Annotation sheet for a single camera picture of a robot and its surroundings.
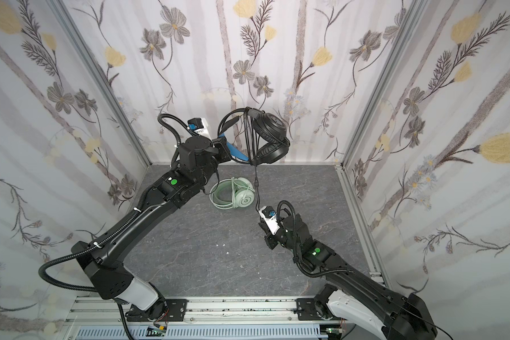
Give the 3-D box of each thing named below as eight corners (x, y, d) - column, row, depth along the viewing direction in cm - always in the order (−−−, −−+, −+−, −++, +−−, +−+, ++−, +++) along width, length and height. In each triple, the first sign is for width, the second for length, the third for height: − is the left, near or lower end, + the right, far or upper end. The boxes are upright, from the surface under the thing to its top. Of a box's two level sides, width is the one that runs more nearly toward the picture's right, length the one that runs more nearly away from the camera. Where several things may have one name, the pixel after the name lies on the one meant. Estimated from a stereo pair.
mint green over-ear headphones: (212, 211, 103) (208, 199, 95) (216, 189, 112) (212, 177, 104) (254, 211, 103) (254, 199, 95) (254, 190, 112) (254, 177, 104)
